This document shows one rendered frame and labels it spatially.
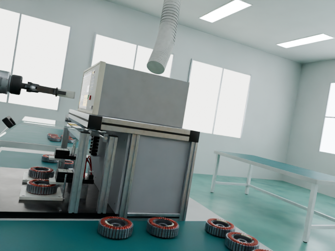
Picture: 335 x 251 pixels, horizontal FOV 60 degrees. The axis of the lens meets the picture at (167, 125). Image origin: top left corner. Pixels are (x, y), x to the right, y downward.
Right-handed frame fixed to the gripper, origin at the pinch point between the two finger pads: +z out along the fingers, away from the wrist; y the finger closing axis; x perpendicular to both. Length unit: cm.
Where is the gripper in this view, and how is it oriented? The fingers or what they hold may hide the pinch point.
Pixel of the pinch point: (66, 93)
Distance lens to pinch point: 126.6
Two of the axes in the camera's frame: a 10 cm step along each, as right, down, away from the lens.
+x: 1.6, -9.9, -0.2
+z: 9.0, 1.4, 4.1
